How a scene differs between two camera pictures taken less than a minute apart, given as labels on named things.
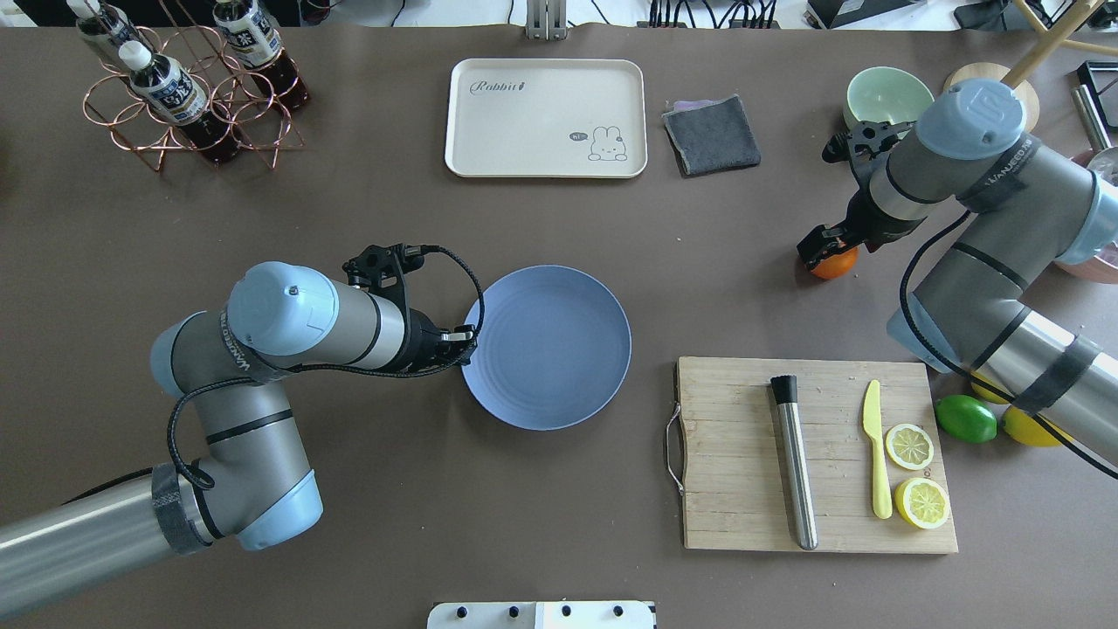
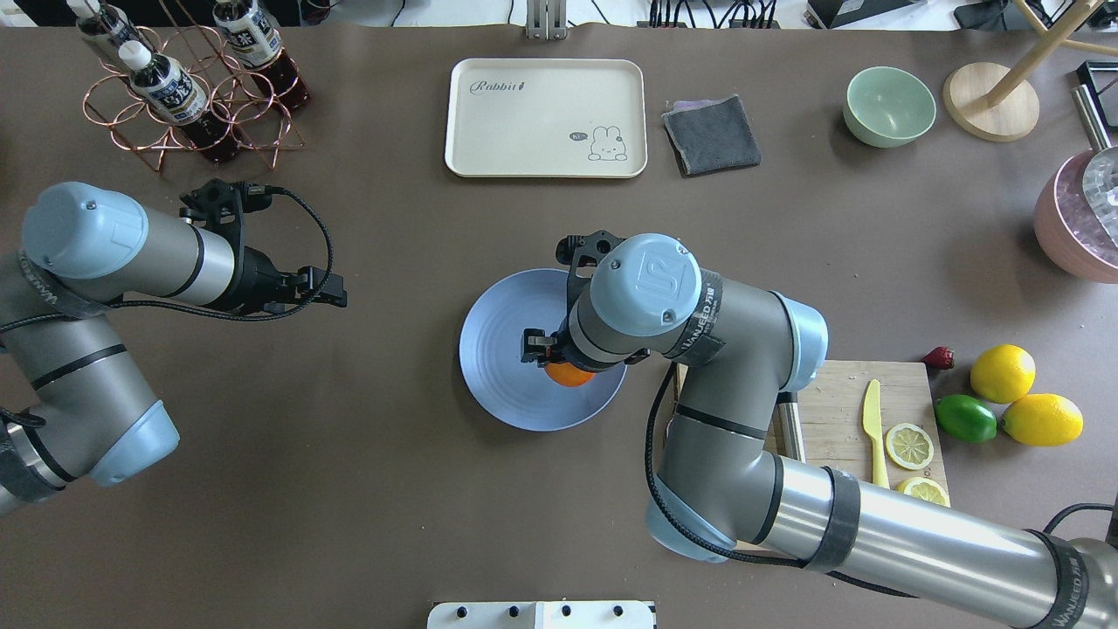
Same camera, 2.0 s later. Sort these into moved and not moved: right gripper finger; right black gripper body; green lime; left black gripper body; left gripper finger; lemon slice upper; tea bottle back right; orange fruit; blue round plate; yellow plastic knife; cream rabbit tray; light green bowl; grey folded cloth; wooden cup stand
Moved: left gripper finger; orange fruit; right gripper finger; left black gripper body; right black gripper body
Not moved: cream rabbit tray; grey folded cloth; wooden cup stand; tea bottle back right; light green bowl; blue round plate; green lime; yellow plastic knife; lemon slice upper
